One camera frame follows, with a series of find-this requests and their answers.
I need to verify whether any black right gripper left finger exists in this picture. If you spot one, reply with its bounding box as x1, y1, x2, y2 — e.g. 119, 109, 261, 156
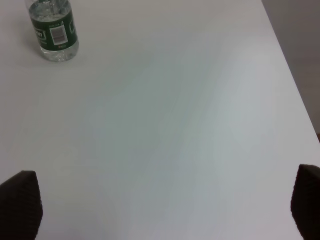
0, 170, 43, 240

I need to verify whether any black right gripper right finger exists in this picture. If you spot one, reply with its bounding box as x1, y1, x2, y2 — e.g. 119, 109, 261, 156
290, 164, 320, 240

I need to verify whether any clear bottle green label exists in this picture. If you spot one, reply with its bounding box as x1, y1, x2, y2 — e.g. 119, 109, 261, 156
25, 0, 79, 63

